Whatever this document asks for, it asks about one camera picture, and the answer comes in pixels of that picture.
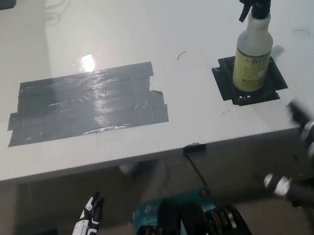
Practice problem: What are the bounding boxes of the black robot torso blocks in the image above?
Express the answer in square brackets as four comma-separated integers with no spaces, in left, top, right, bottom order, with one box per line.
[123,186,255,235]

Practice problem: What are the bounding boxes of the black tape square marker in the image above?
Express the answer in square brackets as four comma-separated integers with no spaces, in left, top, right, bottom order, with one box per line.
[210,49,290,110]

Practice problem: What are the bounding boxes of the small black table-edge clip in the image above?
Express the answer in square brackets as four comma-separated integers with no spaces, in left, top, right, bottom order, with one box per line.
[182,142,208,154]

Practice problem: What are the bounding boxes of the thin black cable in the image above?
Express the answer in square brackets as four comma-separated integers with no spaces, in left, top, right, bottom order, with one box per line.
[185,149,209,190]

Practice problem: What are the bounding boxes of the spray bottle with yellow-green label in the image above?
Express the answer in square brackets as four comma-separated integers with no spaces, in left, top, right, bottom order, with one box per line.
[221,0,294,95]

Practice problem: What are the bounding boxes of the white cable bundle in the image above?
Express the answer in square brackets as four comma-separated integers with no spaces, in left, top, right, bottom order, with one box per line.
[41,0,79,26]

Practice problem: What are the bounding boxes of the teal router box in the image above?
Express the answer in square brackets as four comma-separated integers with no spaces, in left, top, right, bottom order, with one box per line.
[128,184,220,235]

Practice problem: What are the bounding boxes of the large grey duct tape patch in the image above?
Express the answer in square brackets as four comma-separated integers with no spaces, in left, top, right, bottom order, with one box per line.
[0,60,171,148]

